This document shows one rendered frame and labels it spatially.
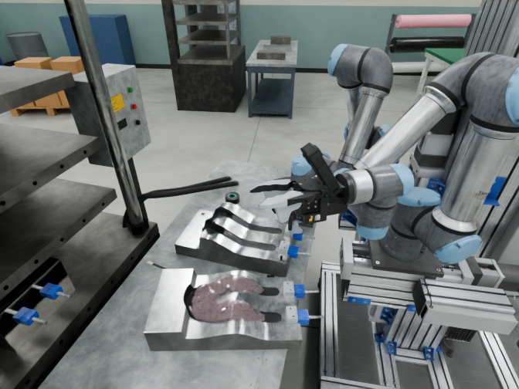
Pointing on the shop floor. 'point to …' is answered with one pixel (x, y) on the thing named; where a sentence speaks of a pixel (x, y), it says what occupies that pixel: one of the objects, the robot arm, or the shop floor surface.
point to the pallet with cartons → (56, 101)
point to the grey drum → (27, 45)
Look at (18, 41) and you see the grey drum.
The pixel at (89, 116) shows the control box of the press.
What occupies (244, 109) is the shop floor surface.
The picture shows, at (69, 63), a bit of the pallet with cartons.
